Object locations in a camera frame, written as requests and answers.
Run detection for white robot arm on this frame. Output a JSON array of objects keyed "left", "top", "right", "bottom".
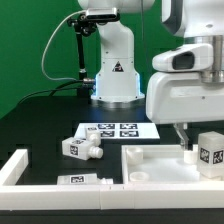
[{"left": 78, "top": 0, "right": 224, "bottom": 148}]

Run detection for black cables on table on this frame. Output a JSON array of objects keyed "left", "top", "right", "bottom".
[{"left": 17, "top": 79, "right": 95, "bottom": 105}]

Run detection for grey camera cable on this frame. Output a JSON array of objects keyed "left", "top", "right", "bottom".
[{"left": 41, "top": 9, "right": 88, "bottom": 82}]

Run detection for white square table top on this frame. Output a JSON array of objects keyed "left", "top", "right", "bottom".
[{"left": 121, "top": 145, "right": 224, "bottom": 184}]

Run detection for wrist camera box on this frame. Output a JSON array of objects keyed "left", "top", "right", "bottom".
[{"left": 152, "top": 43, "right": 214, "bottom": 72}]

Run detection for white marker base plate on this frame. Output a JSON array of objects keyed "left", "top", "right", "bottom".
[{"left": 75, "top": 122, "right": 160, "bottom": 139}]

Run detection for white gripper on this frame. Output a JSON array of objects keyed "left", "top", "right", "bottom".
[{"left": 146, "top": 72, "right": 224, "bottom": 150}]

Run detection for white u-shaped fence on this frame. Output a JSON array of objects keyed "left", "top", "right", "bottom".
[{"left": 0, "top": 149, "right": 224, "bottom": 210}]

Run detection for black camera stand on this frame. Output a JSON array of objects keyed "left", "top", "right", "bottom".
[{"left": 67, "top": 15, "right": 97, "bottom": 98}]

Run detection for grey camera on stand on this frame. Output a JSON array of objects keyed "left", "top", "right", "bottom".
[{"left": 85, "top": 8, "right": 118, "bottom": 21}]

